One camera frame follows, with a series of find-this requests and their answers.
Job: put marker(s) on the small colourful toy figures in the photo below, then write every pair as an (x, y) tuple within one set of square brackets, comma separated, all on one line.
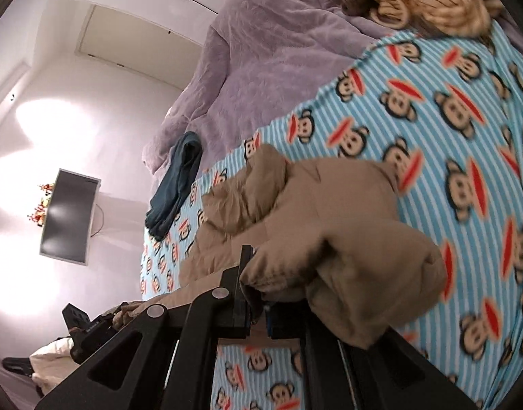
[(41, 207)]

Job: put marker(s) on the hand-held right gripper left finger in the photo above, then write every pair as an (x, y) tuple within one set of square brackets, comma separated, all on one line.
[(193, 350)]

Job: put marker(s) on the white cloth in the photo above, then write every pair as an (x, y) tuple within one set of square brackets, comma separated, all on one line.
[(50, 363)]

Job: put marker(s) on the dark teal pants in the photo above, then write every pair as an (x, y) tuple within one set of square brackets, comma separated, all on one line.
[(176, 188)]

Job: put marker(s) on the white wardrobe doors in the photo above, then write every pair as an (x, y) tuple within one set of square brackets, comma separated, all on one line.
[(137, 38)]

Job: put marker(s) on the monkey print striped blanket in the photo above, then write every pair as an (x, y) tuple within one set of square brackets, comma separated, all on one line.
[(449, 136)]

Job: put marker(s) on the purple fleece blanket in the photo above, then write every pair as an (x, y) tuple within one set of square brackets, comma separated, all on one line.
[(278, 59)]

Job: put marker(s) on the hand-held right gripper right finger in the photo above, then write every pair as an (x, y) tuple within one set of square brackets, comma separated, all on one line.
[(351, 376)]

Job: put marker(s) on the tan puffer jacket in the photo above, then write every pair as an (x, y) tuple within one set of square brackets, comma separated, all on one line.
[(329, 222)]

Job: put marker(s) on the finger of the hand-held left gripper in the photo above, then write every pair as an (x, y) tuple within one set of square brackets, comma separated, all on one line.
[(76, 317)]

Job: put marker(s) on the grey flat monitor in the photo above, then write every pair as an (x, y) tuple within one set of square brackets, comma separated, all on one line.
[(69, 218)]

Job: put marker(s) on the beige knit sweater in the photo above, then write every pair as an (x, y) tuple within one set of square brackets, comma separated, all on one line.
[(432, 4)]

